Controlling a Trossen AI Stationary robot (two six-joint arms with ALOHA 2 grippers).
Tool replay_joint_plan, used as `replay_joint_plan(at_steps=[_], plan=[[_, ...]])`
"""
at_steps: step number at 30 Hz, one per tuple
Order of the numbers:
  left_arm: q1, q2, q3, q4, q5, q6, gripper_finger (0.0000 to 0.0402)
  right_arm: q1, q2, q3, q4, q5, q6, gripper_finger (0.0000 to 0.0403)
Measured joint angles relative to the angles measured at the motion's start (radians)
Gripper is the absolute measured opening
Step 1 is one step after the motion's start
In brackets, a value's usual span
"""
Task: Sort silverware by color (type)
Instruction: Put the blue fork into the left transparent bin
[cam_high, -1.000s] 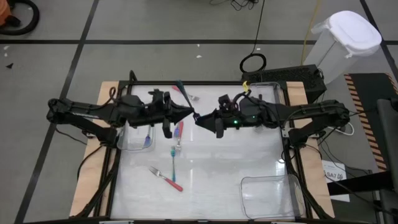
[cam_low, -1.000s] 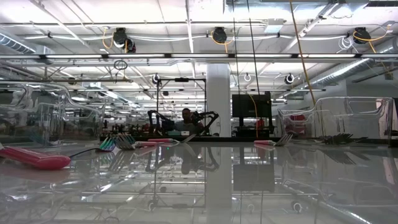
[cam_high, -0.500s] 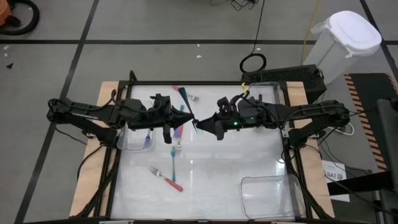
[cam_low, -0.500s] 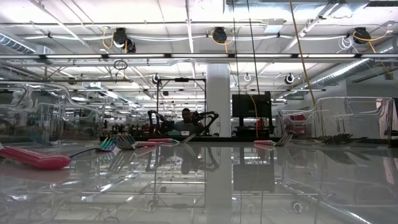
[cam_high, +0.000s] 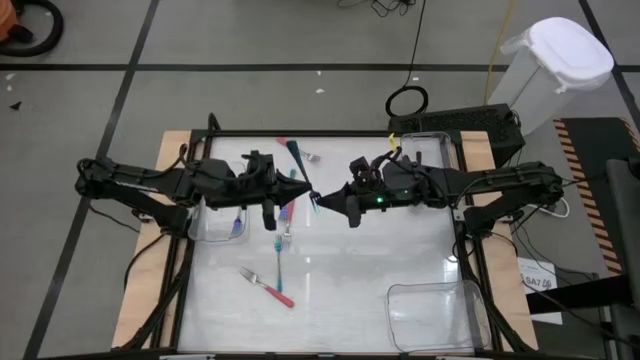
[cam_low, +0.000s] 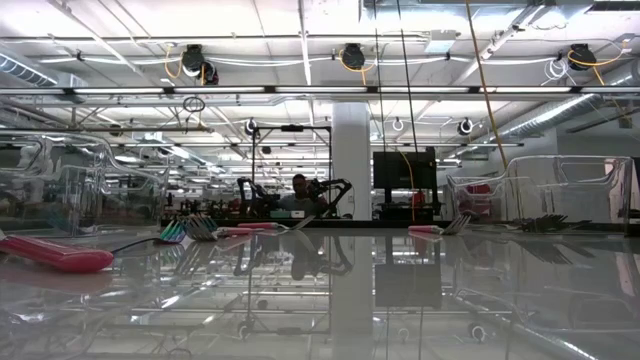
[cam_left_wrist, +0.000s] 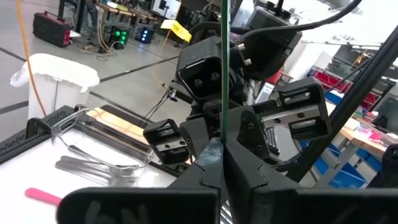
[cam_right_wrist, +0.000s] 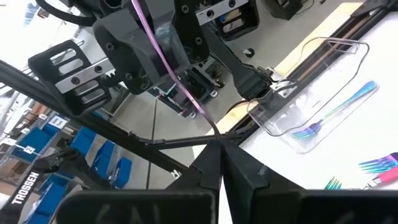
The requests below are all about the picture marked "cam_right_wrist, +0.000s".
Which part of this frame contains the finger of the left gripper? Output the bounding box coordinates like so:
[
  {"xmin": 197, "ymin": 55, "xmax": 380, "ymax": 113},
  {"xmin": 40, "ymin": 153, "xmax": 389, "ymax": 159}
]
[
  {"xmin": 92, "ymin": 6, "xmax": 175, "ymax": 96},
  {"xmin": 173, "ymin": 0, "xmax": 211, "ymax": 68}
]

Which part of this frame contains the black table frame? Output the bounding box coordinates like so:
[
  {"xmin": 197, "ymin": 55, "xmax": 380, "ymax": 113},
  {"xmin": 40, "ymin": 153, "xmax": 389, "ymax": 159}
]
[{"xmin": 0, "ymin": 0, "xmax": 398, "ymax": 175}]

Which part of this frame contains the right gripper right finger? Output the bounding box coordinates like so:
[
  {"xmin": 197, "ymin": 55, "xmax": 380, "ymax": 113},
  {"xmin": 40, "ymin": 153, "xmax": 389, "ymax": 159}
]
[{"xmin": 223, "ymin": 139, "xmax": 398, "ymax": 224}]

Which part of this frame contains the wooden table board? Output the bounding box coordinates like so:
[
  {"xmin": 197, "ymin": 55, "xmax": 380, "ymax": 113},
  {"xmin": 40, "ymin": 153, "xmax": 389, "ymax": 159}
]
[{"xmin": 192, "ymin": 2, "xmax": 364, "ymax": 159}]

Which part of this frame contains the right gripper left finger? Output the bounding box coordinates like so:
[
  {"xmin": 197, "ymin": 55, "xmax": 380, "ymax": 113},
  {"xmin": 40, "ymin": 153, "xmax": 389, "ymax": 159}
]
[{"xmin": 55, "ymin": 139, "xmax": 224, "ymax": 224}]

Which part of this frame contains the black floor box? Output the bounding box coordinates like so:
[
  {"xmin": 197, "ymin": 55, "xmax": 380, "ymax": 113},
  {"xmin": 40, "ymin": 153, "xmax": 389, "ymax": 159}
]
[{"xmin": 260, "ymin": 0, "xmax": 307, "ymax": 21}]

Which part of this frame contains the blue storage bin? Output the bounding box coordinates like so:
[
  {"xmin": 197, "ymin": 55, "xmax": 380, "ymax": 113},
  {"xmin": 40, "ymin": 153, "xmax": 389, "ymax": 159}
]
[
  {"xmin": 111, "ymin": 156, "xmax": 134, "ymax": 190},
  {"xmin": 68, "ymin": 126, "xmax": 98, "ymax": 156},
  {"xmin": 91, "ymin": 140, "xmax": 118, "ymax": 180},
  {"xmin": 26, "ymin": 182, "xmax": 68, "ymax": 224},
  {"xmin": 11, "ymin": 126, "xmax": 53, "ymax": 163}
]

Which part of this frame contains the clear plastic bin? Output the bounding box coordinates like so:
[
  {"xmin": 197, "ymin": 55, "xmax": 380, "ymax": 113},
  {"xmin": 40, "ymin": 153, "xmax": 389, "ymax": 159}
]
[{"xmin": 247, "ymin": 36, "xmax": 380, "ymax": 155}]

